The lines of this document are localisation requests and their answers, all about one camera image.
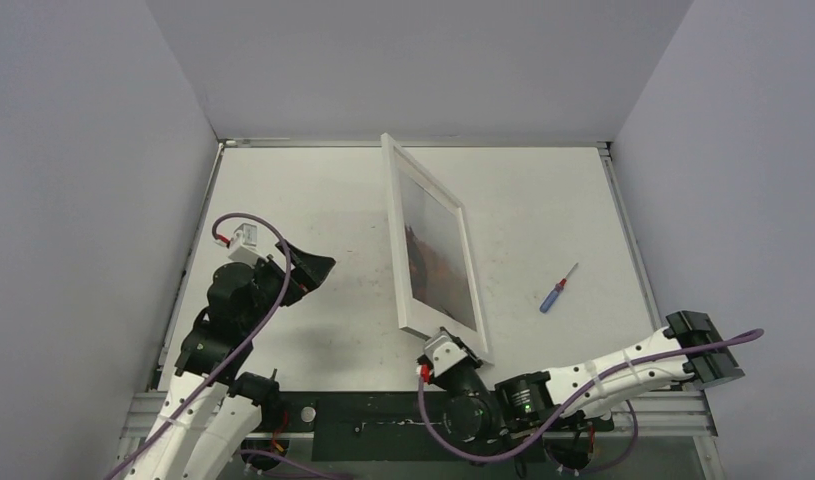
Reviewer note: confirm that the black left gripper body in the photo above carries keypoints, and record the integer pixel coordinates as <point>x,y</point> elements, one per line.
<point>272,282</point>

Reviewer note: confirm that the white picture frame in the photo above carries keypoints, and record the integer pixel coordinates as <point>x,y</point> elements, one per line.
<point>414,317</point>

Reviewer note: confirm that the blue red screwdriver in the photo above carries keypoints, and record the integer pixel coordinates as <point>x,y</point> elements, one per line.
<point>557,290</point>

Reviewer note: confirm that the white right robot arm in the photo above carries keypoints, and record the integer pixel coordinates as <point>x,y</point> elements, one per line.
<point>689,349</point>

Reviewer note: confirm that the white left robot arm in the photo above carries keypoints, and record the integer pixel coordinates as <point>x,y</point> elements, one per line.
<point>211,405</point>

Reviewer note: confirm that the autumn forest photo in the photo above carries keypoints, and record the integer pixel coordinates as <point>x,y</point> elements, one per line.
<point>436,257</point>

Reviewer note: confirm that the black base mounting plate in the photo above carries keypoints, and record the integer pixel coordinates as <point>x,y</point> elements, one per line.
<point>356,426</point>

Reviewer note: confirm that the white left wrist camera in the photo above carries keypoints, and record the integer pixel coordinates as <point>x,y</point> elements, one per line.
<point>243,245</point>

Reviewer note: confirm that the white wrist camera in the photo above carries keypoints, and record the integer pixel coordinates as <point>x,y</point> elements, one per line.
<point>243,245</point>
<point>445,350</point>

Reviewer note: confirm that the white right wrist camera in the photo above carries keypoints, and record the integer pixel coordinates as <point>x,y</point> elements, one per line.
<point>445,350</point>

